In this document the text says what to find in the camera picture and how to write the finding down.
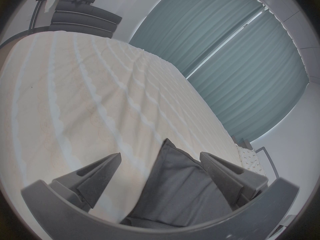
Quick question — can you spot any grey white bedside table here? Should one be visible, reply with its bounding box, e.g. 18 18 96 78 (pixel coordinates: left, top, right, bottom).
231 135 255 151

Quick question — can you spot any white printed pillow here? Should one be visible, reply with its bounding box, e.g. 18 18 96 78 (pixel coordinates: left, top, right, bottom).
236 146 267 177

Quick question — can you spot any black T-shirt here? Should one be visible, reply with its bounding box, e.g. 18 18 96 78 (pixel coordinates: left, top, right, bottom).
120 138 250 228

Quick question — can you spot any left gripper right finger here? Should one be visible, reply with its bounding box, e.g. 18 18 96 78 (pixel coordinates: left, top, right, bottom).
199 151 269 207

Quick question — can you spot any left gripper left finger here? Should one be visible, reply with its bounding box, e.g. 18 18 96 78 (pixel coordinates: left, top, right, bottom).
51 152 122 210

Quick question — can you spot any blue-green curtain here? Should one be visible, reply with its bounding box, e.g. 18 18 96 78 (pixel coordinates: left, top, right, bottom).
129 0 265 76
187 8 309 141

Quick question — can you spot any black chest of drawers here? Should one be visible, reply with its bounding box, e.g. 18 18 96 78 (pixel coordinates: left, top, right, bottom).
29 0 123 38

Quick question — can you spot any bed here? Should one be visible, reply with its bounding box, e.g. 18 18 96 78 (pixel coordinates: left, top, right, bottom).
0 30 279 224

